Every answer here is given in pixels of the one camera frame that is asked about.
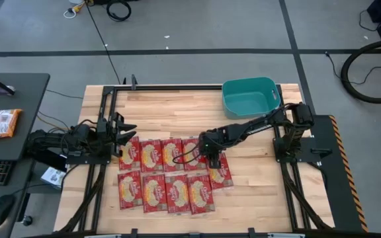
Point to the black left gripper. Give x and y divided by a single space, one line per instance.
108 135

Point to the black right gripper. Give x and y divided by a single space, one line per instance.
212 142

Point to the red Orville popcorn bag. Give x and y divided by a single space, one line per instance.
222 178
129 155
190 144
200 195
169 148
151 155
154 193
130 190
177 193

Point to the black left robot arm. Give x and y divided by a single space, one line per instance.
48 139

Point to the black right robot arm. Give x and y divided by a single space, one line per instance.
253 127

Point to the teal plastic basket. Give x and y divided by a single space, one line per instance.
246 102

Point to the white cardboard box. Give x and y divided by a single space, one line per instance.
53 176

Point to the dark grey desk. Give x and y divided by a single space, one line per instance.
28 99

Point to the black platform with hazard stripe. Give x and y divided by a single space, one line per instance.
332 185

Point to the black round knob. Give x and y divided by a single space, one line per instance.
27 220

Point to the black computer mouse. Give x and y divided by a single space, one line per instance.
0 210

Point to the large black hoop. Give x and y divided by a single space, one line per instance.
346 82

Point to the black frame clamp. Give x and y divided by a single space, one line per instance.
133 82
251 232
133 233

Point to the black aluminium table frame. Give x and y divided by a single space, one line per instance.
177 87

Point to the silver frame bracket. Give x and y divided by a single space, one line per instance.
286 235
102 236

